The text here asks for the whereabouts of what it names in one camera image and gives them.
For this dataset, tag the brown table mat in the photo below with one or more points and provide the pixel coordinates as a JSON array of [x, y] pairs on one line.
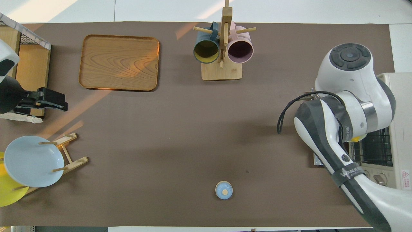
[[161, 135]]

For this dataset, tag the white toaster oven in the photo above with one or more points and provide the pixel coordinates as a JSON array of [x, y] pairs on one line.
[[400, 129]]

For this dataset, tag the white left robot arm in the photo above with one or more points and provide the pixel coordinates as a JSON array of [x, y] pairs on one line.
[[7, 59]]

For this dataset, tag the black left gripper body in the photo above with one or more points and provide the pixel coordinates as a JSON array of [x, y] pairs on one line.
[[13, 96]]

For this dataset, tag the wooden mug rack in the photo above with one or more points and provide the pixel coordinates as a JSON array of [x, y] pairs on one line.
[[222, 72]]

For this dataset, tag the light blue plate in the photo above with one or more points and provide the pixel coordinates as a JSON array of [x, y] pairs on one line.
[[32, 162]]

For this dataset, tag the yellow plate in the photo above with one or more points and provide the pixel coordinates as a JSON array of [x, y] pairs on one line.
[[8, 195]]

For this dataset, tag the dark blue mug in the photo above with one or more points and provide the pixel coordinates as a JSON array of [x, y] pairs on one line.
[[206, 50]]

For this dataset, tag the square wooden tray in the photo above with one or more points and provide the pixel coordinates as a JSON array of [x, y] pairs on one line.
[[119, 62]]

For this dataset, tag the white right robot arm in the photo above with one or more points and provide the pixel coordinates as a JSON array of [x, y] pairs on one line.
[[354, 106]]

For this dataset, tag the small blue call bell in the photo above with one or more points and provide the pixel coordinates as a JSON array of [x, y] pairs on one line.
[[223, 190]]

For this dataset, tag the wooden plate rack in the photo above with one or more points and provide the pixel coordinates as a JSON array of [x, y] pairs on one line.
[[75, 162]]

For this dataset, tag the pink mug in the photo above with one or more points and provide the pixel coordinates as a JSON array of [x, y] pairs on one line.
[[240, 48]]

